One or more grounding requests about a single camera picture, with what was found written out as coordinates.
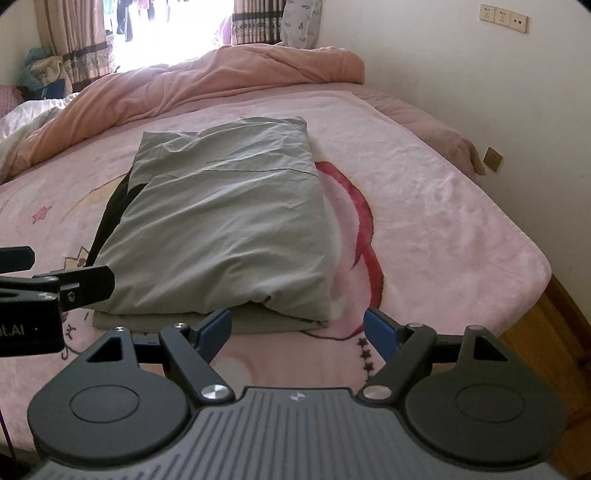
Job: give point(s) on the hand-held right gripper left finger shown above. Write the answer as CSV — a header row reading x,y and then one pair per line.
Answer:
x,y
212,334

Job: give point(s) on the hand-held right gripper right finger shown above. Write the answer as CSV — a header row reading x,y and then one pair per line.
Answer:
x,y
381,333

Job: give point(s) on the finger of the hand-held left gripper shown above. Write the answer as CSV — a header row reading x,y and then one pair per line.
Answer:
x,y
85,284
16,261

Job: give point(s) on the grey and black jacket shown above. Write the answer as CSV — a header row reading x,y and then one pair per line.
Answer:
x,y
217,230

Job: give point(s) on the teal clothes pile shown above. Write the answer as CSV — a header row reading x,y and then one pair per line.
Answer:
x,y
41,69

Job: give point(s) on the hanging clothes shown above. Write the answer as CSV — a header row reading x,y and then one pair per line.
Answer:
x,y
131,18

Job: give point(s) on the pink printed blanket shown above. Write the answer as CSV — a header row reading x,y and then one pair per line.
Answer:
x,y
438,230

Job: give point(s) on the white duvet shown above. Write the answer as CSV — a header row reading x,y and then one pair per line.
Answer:
x,y
23,124

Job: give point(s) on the pink dotted pillow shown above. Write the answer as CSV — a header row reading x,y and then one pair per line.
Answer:
x,y
9,99

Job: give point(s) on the mauve bed sheet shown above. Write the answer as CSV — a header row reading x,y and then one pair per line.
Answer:
x,y
429,124

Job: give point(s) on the beige patterned curtain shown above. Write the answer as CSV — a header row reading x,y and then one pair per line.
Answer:
x,y
258,23
74,41

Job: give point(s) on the pink quilt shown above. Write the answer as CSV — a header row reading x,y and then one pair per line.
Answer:
x,y
207,78

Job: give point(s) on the purple cloth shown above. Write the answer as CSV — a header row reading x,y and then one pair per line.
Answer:
x,y
226,30

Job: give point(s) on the white patterned cushion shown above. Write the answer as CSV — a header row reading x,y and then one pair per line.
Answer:
x,y
302,23

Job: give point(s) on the brass wall socket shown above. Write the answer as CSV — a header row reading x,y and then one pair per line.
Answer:
x,y
493,159

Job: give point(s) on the white wall socket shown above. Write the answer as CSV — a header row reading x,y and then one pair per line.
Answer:
x,y
519,23
503,16
487,12

